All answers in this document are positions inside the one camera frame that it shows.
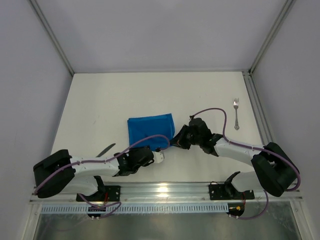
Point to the slotted grey cable duct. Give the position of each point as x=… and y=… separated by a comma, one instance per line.
x=135, y=208

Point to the right side aluminium rail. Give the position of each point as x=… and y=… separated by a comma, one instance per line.
x=262, y=121

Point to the aluminium front rail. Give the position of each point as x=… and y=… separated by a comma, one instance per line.
x=172, y=192

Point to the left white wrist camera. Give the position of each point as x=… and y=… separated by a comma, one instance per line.
x=158, y=157

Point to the blue cloth napkin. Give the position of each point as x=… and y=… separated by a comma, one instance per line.
x=142, y=127

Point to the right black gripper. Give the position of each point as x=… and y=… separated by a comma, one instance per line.
x=184, y=137

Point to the silver table knife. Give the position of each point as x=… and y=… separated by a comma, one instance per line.
x=106, y=150

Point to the controller board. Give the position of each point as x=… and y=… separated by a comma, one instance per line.
x=96, y=211
x=235, y=210

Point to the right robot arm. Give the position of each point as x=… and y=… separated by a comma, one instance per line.
x=273, y=171

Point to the left controller board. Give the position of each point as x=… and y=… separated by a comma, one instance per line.
x=96, y=211

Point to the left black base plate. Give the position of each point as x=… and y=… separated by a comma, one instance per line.
x=105, y=193

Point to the aluminium frame post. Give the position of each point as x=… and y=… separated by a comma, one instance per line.
x=51, y=35
x=272, y=33

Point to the aluminium rail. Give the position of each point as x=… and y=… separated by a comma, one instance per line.
x=262, y=121
x=172, y=192

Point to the right controller board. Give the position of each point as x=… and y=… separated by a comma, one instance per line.
x=235, y=210

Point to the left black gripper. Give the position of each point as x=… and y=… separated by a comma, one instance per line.
x=149, y=155

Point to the silver fork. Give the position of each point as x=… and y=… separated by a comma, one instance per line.
x=236, y=106

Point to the left aluminium frame post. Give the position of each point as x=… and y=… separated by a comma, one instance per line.
x=51, y=35

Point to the right aluminium frame post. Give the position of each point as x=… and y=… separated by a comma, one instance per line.
x=272, y=33

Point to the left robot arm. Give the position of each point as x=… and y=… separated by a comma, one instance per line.
x=61, y=172

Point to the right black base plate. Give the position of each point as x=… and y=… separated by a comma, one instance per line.
x=218, y=191

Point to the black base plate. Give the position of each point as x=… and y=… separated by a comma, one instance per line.
x=105, y=193
x=218, y=191

